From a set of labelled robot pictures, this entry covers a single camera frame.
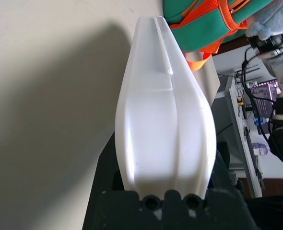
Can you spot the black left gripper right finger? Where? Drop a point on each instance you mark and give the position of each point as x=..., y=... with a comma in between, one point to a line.
x=223, y=165

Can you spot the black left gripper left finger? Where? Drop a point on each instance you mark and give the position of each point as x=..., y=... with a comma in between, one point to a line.
x=103, y=175

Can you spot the white metal shelf frame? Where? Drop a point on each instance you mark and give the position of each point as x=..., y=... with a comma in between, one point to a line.
x=235, y=134

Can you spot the purple printed box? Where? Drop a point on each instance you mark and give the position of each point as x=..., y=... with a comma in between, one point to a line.
x=263, y=100

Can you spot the translucent white pencil case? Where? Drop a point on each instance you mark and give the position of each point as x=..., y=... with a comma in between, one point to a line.
x=160, y=119

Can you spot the yellow black connector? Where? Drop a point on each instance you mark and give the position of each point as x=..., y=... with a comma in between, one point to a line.
x=240, y=100

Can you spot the green and orange backpack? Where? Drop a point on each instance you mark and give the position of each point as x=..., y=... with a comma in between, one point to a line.
x=203, y=28

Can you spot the small lavender box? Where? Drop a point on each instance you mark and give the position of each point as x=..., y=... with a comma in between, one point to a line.
x=260, y=149

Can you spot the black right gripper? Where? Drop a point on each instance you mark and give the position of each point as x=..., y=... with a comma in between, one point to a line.
x=261, y=44

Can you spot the blue labelled bottle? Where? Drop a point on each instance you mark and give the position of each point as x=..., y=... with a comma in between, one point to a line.
x=260, y=121

